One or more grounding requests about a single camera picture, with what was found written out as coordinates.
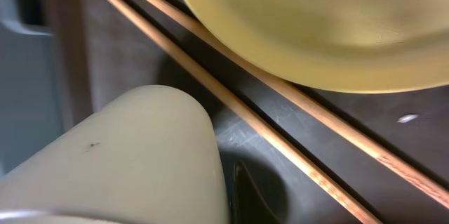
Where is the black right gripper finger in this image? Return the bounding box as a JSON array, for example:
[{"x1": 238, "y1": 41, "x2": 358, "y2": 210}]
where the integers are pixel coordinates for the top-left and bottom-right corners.
[{"x1": 232, "y1": 162, "x2": 280, "y2": 224}]

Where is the white cup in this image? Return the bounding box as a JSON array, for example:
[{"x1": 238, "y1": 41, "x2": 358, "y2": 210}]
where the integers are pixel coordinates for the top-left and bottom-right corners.
[{"x1": 1, "y1": 86, "x2": 230, "y2": 223}]

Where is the grey dishwasher rack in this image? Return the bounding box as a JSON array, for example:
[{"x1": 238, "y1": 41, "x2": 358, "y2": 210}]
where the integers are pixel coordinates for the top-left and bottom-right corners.
[{"x1": 1, "y1": 0, "x2": 63, "y2": 175}]

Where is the upper wooden chopstick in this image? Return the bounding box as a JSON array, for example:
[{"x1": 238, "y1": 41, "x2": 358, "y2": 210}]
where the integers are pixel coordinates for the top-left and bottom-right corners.
[{"x1": 146, "y1": 0, "x2": 448, "y2": 207}]

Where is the wooden chopstick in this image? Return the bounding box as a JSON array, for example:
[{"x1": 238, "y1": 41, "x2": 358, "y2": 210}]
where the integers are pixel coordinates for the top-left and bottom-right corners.
[
  {"x1": 107, "y1": 0, "x2": 380, "y2": 224},
  {"x1": 146, "y1": 0, "x2": 448, "y2": 207}
]

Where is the yellow plate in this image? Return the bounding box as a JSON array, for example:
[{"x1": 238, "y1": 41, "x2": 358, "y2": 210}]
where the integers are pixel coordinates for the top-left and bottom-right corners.
[{"x1": 184, "y1": 0, "x2": 448, "y2": 93}]

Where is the lower wooden chopstick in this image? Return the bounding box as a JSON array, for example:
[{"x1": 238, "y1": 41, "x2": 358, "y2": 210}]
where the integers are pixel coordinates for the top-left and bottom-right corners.
[{"x1": 107, "y1": 0, "x2": 380, "y2": 224}]

